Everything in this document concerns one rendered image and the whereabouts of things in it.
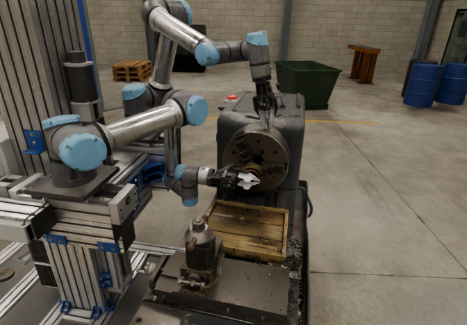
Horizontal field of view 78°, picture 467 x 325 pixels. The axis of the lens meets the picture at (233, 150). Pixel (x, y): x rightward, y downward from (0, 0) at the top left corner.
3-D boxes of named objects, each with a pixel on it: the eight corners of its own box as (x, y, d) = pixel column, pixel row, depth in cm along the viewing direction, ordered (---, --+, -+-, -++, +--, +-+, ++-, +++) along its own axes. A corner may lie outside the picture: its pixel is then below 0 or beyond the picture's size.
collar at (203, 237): (190, 224, 88) (190, 217, 87) (215, 228, 87) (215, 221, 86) (181, 242, 81) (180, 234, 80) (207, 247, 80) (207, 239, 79)
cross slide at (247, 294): (167, 256, 102) (165, 246, 100) (288, 279, 94) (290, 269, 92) (143, 296, 87) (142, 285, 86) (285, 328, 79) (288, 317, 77)
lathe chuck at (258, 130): (220, 171, 152) (235, 117, 138) (277, 191, 150) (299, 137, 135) (215, 179, 144) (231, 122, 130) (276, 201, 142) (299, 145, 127)
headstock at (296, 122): (234, 140, 216) (235, 89, 200) (299, 147, 207) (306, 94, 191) (212, 179, 163) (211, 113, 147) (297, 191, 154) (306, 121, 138)
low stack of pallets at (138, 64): (126, 73, 932) (124, 60, 914) (153, 74, 934) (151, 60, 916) (112, 81, 818) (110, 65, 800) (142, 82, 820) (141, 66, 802)
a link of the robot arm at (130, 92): (119, 112, 145) (115, 85, 139) (142, 106, 154) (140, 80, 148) (132, 117, 137) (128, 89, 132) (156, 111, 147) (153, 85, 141)
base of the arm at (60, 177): (40, 185, 99) (33, 160, 95) (70, 165, 113) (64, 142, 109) (80, 190, 97) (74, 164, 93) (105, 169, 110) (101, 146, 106)
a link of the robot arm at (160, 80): (137, 100, 153) (152, -8, 119) (160, 95, 163) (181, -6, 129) (150, 113, 148) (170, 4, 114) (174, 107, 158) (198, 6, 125)
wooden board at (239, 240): (213, 205, 141) (213, 198, 139) (288, 216, 134) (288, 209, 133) (192, 248, 114) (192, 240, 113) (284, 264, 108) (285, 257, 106)
